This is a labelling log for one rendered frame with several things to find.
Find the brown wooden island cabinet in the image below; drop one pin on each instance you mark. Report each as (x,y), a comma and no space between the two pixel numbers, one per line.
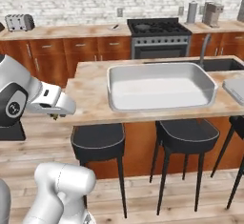
(139,145)

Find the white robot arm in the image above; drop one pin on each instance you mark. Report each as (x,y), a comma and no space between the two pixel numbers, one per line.
(57,183)

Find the small dark utensil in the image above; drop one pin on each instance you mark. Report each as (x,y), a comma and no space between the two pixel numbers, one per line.
(114,27)

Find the black and steel stove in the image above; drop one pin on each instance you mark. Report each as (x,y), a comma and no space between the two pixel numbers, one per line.
(158,42)

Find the black bar stool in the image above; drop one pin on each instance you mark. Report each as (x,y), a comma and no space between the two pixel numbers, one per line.
(238,129)
(189,137)
(98,142)

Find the grey fridge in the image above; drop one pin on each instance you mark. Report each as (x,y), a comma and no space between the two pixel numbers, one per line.
(241,10)

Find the silver toaster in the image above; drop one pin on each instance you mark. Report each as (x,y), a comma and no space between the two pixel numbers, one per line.
(19,23)

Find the grey sink tap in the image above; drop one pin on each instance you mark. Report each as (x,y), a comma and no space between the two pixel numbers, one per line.
(205,48)

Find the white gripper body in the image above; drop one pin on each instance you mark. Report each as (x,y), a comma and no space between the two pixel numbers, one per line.
(63,104)

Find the grey wall outlet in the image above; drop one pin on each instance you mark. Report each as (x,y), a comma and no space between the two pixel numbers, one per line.
(120,12)
(180,10)

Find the grey coffee machine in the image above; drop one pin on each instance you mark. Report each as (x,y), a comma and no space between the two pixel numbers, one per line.
(212,14)

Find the grey cylinder canister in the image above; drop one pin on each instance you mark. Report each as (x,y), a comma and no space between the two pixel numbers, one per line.
(192,12)

